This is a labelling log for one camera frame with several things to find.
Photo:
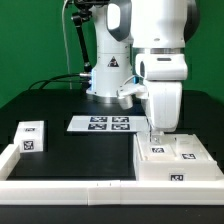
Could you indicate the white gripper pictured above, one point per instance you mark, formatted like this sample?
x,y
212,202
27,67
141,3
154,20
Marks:
x,y
162,75

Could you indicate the white cabinet door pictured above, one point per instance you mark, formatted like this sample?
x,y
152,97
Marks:
x,y
189,147
155,151

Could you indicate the white cabinet body box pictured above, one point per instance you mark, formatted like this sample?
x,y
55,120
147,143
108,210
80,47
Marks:
x,y
175,170

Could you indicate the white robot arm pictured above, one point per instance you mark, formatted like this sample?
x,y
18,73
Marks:
x,y
126,28

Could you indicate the white cabinet top block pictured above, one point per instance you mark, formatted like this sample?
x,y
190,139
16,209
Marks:
x,y
30,136

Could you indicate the white flat marker plate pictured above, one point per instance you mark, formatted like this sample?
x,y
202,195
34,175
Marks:
x,y
108,124

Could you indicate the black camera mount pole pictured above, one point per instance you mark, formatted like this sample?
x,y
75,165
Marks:
x,y
84,14

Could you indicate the white U-shaped fence frame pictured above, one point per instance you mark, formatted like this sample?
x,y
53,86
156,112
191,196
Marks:
x,y
103,192

